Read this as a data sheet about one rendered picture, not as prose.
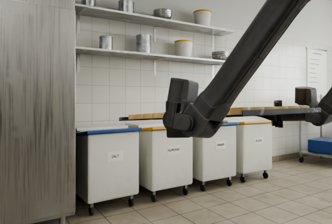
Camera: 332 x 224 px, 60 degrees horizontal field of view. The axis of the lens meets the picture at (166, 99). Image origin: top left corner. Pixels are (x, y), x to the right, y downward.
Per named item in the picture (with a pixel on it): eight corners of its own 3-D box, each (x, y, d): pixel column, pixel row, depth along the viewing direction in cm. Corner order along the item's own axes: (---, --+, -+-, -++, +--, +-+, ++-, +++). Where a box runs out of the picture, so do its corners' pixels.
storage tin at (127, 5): (130, 19, 336) (130, 5, 336) (137, 15, 321) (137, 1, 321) (115, 16, 327) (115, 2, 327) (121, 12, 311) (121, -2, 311)
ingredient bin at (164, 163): (152, 206, 280) (152, 127, 280) (125, 189, 335) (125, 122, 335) (196, 196, 309) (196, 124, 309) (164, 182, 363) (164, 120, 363)
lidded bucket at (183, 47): (186, 60, 381) (186, 44, 381) (196, 58, 361) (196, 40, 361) (170, 58, 369) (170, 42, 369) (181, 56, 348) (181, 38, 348)
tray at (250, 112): (321, 112, 92) (320, 107, 92) (242, 116, 67) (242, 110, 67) (192, 117, 139) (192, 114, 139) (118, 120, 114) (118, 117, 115)
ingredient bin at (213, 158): (203, 194, 315) (203, 124, 315) (172, 180, 370) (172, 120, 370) (239, 187, 342) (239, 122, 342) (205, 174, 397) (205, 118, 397)
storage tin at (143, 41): (146, 56, 347) (146, 37, 347) (153, 54, 332) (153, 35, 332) (133, 55, 338) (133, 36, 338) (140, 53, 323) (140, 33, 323)
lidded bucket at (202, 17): (203, 31, 397) (203, 15, 397) (215, 27, 377) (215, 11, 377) (189, 28, 384) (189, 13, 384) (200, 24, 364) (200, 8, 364)
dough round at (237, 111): (226, 115, 75) (226, 108, 75) (241, 114, 77) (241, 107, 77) (238, 115, 70) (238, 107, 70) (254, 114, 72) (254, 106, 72)
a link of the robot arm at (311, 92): (319, 124, 98) (333, 120, 102) (320, 91, 96) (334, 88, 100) (288, 118, 108) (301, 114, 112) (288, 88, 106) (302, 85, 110)
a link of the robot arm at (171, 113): (159, 130, 67) (184, 134, 66) (165, 100, 67) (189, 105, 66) (163, 128, 73) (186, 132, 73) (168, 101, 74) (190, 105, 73)
